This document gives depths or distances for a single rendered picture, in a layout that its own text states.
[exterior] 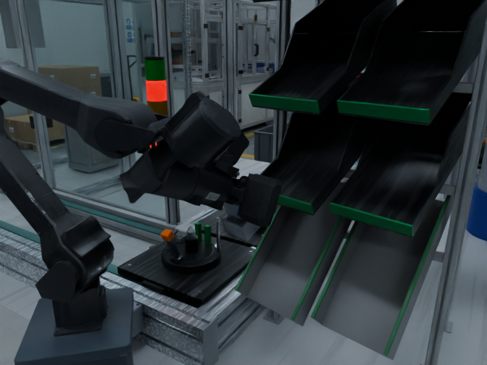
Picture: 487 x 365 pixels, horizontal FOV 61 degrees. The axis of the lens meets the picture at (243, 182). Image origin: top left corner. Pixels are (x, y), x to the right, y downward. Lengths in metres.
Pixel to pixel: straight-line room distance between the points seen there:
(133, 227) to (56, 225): 0.65
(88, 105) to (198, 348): 0.50
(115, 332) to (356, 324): 0.38
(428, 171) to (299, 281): 0.29
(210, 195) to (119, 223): 0.78
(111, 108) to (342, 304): 0.50
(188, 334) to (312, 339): 0.27
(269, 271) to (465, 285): 0.59
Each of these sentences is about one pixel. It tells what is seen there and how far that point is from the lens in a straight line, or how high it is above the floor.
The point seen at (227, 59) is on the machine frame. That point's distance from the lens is 2.09.
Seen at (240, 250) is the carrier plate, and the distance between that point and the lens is 1.01.
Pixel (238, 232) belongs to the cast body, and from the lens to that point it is 0.61.
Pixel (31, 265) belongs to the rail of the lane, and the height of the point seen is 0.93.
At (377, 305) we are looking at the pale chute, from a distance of 0.74.
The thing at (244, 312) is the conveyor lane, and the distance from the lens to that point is 0.91.
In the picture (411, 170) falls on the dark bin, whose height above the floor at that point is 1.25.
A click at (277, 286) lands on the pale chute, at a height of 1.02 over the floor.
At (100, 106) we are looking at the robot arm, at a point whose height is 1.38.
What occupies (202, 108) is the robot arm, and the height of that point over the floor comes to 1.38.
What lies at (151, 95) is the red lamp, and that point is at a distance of 1.06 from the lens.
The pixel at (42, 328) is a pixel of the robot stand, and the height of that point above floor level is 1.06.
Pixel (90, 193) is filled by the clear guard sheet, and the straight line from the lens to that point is 1.44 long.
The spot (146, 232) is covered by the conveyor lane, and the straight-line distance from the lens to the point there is 1.20.
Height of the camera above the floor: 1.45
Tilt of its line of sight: 19 degrees down
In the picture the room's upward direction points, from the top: straight up
